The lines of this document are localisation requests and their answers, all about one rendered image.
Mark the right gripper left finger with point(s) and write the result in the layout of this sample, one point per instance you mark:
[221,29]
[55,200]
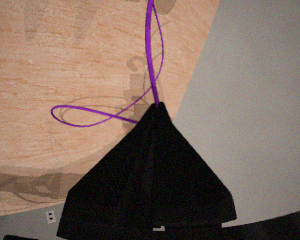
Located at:
[111,191]

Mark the purple cable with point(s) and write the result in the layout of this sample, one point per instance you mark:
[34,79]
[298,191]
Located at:
[150,70]

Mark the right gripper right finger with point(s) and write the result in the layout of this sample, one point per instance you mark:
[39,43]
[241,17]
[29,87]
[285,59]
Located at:
[185,192]

